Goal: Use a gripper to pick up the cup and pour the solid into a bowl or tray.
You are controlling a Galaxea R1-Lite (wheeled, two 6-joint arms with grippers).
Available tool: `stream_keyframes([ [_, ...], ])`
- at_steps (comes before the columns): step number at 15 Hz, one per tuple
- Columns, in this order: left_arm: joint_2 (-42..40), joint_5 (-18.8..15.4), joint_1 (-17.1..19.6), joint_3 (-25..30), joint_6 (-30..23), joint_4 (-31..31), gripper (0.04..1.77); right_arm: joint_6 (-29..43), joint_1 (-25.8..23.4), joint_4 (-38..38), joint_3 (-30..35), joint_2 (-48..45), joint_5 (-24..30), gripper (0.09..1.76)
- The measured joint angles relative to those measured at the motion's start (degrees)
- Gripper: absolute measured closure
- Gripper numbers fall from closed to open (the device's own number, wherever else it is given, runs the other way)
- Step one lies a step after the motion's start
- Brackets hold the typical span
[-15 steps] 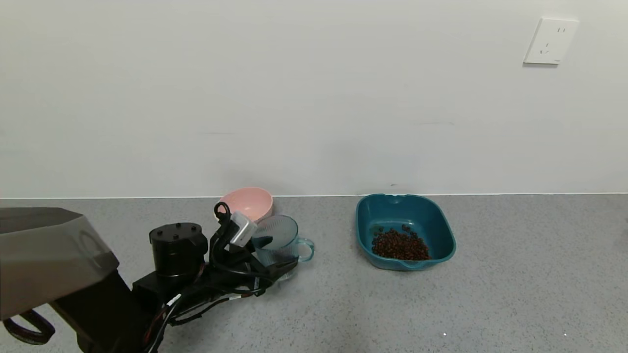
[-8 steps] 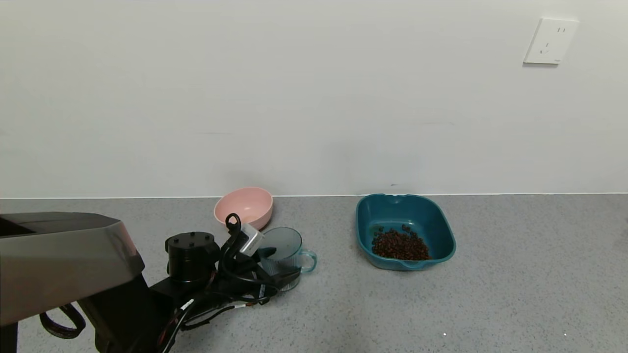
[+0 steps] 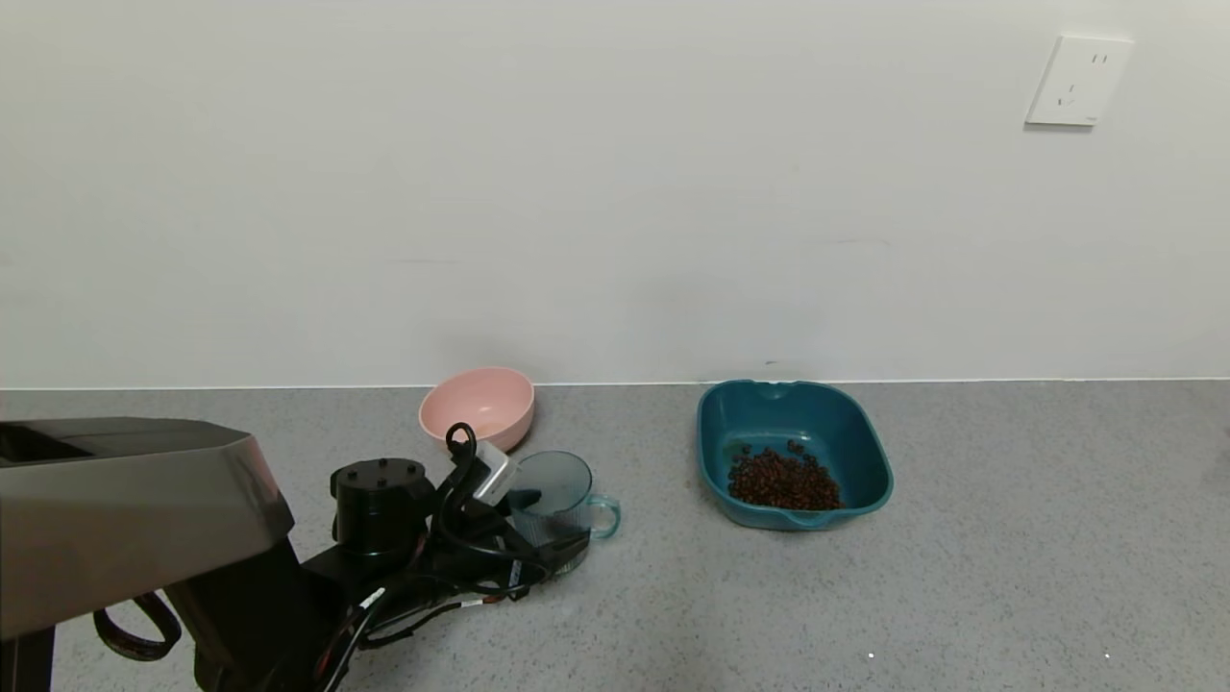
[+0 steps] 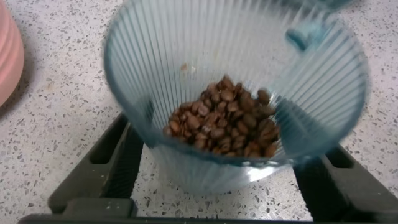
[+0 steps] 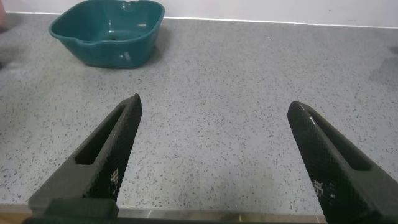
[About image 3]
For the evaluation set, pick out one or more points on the pink plastic bowl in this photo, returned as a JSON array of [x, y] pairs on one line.
[[480, 404]]

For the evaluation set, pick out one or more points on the white wall socket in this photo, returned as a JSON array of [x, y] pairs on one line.
[[1078, 82]]

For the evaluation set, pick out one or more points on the transparent teal ribbed cup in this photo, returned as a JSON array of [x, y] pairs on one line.
[[562, 481]]

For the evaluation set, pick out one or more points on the brown solid pellets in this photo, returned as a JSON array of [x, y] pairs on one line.
[[783, 481]]

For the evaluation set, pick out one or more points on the teal square plastic basin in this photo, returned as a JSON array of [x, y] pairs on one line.
[[826, 423]]

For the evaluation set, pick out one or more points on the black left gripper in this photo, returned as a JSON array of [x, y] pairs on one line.
[[516, 574]]

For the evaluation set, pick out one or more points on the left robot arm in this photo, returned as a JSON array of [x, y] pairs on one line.
[[115, 509]]

